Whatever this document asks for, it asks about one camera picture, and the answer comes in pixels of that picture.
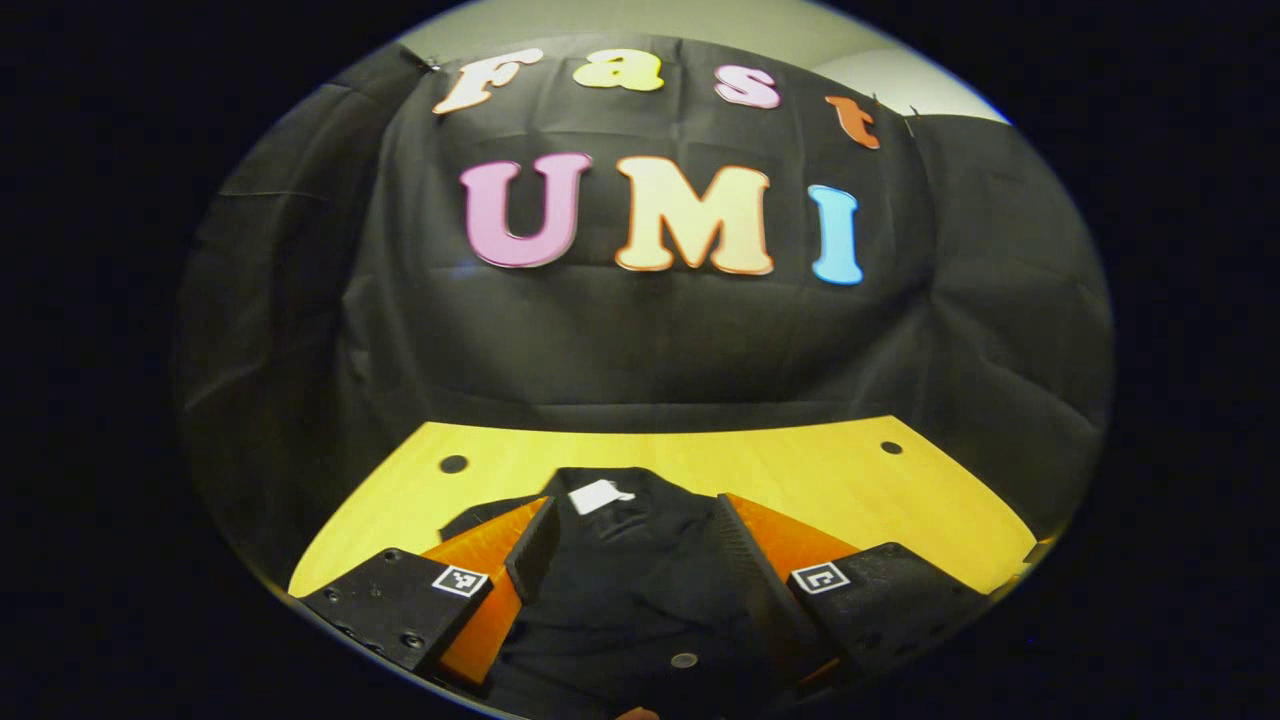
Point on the black garment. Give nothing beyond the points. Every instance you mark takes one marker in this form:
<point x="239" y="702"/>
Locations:
<point x="640" y="580"/>

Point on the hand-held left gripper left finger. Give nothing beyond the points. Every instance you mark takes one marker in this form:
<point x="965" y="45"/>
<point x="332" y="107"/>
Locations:
<point x="535" y="550"/>

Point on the large black table grommet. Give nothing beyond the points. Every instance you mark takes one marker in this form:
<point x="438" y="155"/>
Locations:
<point x="453" y="464"/>

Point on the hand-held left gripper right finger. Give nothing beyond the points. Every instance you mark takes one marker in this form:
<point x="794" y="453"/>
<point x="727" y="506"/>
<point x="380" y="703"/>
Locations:
<point x="760" y="580"/>

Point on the black backdrop cloth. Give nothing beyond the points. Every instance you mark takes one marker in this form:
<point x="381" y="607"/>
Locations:
<point x="650" y="340"/>

